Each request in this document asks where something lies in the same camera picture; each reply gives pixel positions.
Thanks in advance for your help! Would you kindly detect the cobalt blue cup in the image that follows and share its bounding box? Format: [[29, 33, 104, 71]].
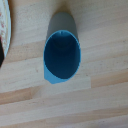
[[43, 12, 82, 85]]

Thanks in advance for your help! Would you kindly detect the white patterned plate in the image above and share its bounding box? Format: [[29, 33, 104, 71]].
[[0, 0, 13, 60]]

